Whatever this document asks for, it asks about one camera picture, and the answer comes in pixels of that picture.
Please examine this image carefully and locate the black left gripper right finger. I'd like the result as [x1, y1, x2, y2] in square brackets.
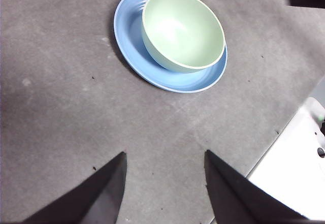
[204, 149, 325, 224]

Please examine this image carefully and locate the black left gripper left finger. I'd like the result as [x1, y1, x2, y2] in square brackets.
[21, 151, 127, 224]

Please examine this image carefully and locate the blue round plate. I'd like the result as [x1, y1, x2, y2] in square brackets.
[113, 0, 229, 93]

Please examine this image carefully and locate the green ribbed bowl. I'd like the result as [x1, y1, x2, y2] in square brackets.
[141, 0, 226, 74]

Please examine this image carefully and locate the white device with green light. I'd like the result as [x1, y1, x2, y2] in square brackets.
[302, 97, 325, 158]

